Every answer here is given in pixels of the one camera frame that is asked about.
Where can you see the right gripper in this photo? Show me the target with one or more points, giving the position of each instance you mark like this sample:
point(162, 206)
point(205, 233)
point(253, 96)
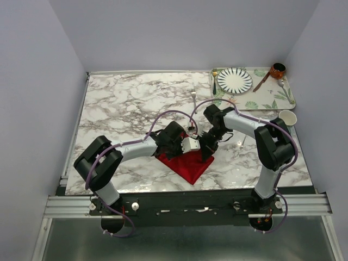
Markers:
point(207, 149)

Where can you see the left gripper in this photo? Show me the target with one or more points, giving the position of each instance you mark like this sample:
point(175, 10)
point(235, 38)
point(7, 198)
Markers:
point(178, 142)

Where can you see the red cloth napkin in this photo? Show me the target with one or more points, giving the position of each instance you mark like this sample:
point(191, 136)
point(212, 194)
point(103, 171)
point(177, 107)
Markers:
point(188, 165)

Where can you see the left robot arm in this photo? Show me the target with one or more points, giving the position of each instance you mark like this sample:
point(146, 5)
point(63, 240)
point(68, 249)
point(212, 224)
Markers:
point(98, 163)

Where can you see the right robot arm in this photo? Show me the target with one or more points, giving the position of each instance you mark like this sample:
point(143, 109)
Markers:
point(275, 146)

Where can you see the silver fork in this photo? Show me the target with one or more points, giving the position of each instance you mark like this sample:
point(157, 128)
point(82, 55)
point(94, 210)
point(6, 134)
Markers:
point(193, 95)

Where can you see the striped white plate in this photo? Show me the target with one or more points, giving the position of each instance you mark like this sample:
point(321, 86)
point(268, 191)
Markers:
point(234, 81)

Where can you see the floral serving tray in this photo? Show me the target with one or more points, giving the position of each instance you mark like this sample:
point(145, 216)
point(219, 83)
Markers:
point(269, 96)

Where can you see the grey white mug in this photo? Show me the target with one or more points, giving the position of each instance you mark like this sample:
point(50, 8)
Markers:
point(290, 119)

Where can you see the silver spoon on tray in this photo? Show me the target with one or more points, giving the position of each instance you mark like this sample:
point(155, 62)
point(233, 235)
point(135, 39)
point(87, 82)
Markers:
point(280, 83)

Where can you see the orange black cup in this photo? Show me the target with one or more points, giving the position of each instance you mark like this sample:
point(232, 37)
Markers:
point(277, 71)

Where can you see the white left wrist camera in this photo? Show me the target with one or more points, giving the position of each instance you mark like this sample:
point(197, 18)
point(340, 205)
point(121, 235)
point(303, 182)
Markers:
point(189, 144)

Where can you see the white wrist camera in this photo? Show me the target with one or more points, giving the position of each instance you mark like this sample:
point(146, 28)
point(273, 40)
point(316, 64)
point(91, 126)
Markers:
point(192, 130)
point(189, 144)

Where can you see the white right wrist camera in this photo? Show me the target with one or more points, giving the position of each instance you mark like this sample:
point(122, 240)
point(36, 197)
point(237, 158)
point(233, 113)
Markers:
point(192, 130)

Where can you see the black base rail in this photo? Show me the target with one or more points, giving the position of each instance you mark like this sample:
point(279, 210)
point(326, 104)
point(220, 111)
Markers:
point(239, 207)

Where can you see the gold fork green handle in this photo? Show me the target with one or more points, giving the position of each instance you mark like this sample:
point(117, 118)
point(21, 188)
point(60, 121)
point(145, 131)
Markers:
point(214, 74)

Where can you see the brown handled knife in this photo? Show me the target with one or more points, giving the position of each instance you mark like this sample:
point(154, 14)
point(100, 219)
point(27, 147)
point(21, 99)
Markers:
point(261, 82)

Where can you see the aluminium frame rail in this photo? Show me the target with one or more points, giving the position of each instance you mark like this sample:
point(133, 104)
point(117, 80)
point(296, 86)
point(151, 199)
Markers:
point(75, 207)

